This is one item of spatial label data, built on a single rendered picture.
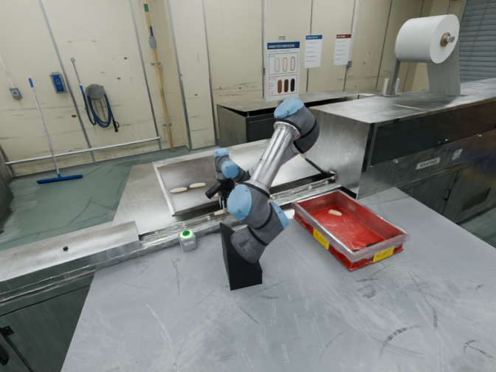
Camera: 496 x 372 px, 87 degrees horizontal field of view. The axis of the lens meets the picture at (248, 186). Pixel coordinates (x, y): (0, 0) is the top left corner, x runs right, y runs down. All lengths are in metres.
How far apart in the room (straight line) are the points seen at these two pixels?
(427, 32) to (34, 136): 4.92
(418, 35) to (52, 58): 4.40
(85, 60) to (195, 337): 4.38
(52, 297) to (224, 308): 0.78
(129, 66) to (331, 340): 4.57
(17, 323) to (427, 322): 1.63
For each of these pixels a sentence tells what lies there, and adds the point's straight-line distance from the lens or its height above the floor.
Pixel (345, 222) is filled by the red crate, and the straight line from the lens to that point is 1.53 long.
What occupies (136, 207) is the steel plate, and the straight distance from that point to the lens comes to 1.81.
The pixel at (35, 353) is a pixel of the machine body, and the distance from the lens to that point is 1.74.
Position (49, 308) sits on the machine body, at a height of 0.71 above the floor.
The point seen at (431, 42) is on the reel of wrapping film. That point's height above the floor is 1.67.
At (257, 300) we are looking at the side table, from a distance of 1.11.
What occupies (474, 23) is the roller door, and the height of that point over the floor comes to 1.94.
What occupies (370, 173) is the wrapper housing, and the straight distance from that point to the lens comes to 1.75.
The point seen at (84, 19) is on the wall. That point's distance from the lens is 4.90.
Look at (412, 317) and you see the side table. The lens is 1.19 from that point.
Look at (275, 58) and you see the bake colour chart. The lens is 2.30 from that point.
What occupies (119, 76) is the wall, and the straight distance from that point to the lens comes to 4.90.
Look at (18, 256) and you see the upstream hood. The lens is 1.55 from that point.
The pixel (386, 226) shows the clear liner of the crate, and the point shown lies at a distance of 1.44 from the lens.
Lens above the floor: 1.69
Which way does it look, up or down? 28 degrees down
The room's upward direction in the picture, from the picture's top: 3 degrees counter-clockwise
